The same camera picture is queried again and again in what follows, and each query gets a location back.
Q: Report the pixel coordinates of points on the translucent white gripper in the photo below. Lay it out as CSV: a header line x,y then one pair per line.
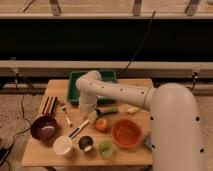
x,y
88,112

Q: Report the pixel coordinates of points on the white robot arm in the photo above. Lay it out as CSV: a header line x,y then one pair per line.
x,y
176,130

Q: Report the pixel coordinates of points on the green cucumber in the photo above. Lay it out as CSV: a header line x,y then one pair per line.
x,y
107,111

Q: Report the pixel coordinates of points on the orange fruit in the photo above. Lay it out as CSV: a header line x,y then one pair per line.
x,y
101,124

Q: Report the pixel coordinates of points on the green plastic bin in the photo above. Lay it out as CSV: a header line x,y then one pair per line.
x,y
73,93

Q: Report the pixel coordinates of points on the small dark bowl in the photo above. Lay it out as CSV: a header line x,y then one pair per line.
x,y
85,143

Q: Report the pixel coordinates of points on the striped brown block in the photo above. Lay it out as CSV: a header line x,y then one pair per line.
x,y
49,105

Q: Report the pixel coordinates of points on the wooden table board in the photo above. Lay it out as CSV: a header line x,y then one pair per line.
x,y
39,154

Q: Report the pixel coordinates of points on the orange bowl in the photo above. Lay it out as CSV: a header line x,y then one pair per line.
x,y
126,133

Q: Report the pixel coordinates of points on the green cup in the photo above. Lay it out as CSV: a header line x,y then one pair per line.
x,y
105,149

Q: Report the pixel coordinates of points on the white cup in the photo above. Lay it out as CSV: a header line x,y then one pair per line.
x,y
63,146

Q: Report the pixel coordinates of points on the dark purple bowl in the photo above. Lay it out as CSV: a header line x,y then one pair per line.
x,y
44,128

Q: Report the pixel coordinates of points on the blue sponge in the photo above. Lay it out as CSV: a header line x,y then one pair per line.
x,y
147,143

